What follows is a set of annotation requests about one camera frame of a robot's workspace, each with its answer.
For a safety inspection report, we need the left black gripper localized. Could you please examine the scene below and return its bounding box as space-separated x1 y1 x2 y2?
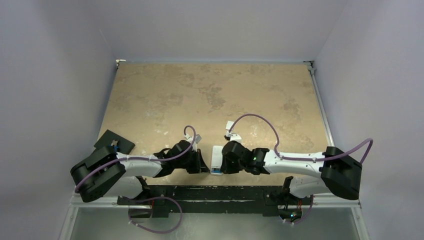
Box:
174 147 210 173

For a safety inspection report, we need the white battery cover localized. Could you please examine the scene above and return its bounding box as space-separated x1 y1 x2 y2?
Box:
225 121 234 131

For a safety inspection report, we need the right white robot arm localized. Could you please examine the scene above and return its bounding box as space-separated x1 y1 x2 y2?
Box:
210 141 363 204

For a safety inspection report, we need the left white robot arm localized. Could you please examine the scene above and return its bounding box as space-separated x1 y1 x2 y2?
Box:
70 140 210 205

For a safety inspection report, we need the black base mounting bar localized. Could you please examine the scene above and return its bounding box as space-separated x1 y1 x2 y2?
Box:
117 177 312 220

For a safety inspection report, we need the black box with blue tool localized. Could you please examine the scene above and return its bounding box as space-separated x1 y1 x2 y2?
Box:
93 129 136 155

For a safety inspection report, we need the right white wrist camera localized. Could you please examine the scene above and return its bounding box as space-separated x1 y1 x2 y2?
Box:
224 131 242 144

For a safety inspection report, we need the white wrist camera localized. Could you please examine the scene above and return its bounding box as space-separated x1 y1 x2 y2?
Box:
224 131 242 144
184 133 202 152

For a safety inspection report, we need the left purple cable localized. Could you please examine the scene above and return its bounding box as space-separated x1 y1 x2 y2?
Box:
74 125 197 194

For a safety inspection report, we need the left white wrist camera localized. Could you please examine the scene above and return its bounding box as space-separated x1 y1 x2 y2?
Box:
184 133 202 152

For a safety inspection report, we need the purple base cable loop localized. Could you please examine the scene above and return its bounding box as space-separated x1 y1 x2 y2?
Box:
127 195 183 235

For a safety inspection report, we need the aluminium frame rail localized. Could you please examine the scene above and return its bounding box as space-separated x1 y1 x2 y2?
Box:
304 61 370 240

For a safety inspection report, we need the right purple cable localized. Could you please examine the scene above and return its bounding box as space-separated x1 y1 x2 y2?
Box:
227 113 374 165

